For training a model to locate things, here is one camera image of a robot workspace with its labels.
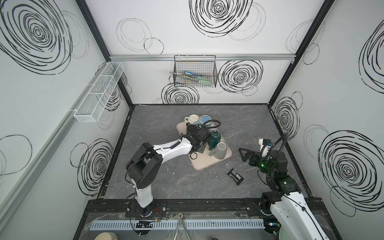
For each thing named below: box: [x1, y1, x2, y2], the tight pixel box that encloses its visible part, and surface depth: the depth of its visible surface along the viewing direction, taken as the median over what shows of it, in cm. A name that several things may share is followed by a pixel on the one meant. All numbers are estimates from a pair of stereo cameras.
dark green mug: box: [207, 130, 222, 151], surface depth 92 cm
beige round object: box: [94, 232, 118, 240], surface depth 63 cm
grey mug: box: [209, 142, 227, 160], surface depth 90 cm
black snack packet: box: [227, 168, 245, 186], surface depth 84 cm
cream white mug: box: [184, 114, 200, 124], surface depth 104 cm
